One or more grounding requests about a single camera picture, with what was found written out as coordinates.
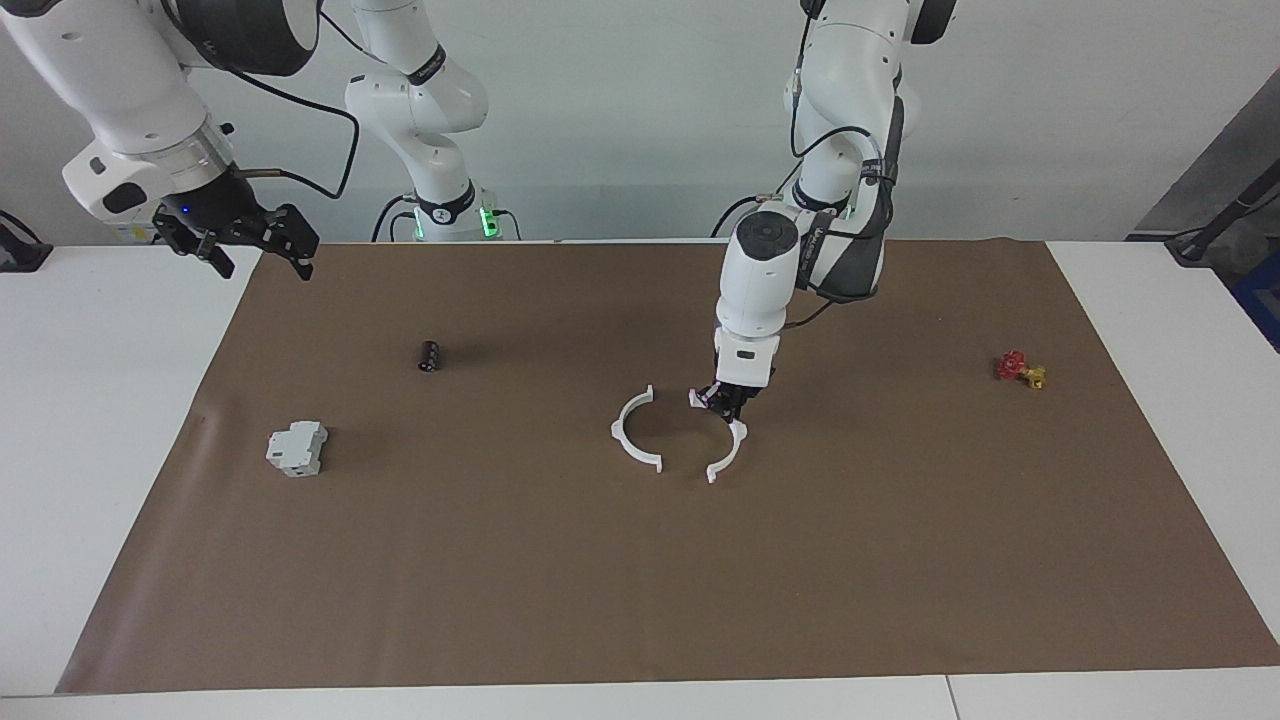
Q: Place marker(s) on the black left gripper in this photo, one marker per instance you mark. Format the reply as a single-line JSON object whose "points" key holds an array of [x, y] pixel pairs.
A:
{"points": [[742, 392]]}

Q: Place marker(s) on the black cylindrical capacitor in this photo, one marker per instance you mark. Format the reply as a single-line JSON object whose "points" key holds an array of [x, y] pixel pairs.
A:
{"points": [[431, 355]]}

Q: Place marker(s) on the black table clamp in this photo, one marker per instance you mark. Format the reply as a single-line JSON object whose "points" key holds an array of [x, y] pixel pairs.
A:
{"points": [[20, 250]]}

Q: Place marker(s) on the black stand base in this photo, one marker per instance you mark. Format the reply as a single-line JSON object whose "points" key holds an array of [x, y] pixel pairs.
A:
{"points": [[1215, 232]]}

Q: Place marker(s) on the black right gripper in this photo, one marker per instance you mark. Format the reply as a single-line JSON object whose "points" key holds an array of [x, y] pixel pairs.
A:
{"points": [[220, 205]]}

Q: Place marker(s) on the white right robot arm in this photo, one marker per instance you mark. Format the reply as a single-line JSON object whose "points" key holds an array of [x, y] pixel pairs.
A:
{"points": [[110, 70]]}

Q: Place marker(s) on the red and yellow valve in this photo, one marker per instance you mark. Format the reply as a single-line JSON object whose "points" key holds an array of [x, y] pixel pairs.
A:
{"points": [[1018, 368]]}

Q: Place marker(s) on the brown paper mat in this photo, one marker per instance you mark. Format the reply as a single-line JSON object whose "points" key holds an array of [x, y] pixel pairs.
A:
{"points": [[640, 560]]}

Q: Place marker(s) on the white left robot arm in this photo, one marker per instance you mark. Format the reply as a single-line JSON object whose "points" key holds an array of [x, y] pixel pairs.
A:
{"points": [[760, 280]]}

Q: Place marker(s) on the blue box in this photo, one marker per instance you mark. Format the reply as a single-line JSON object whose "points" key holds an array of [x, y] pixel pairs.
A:
{"points": [[1262, 310]]}

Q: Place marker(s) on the white circuit breaker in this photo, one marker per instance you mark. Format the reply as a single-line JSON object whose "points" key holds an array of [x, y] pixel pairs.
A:
{"points": [[297, 448]]}

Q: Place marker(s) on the white wall socket box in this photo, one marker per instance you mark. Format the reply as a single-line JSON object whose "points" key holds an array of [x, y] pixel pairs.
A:
{"points": [[130, 232]]}

